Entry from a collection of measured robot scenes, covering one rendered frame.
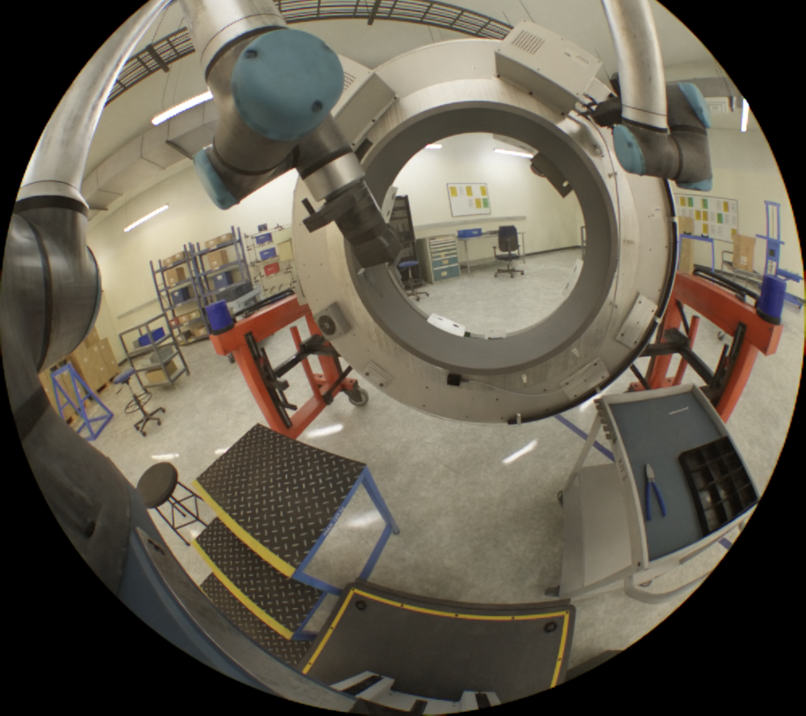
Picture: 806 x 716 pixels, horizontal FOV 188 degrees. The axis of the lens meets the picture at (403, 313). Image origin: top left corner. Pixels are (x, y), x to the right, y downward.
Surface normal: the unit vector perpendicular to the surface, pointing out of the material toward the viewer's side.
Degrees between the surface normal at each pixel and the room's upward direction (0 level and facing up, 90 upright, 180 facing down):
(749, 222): 90
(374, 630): 0
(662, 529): 0
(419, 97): 90
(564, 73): 90
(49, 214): 98
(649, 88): 120
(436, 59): 90
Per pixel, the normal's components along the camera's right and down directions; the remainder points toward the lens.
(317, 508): -0.16, -0.93
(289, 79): 0.76, 0.16
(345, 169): 0.59, 0.26
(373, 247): -0.33, 0.66
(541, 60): -0.35, 0.36
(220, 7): 0.25, 0.47
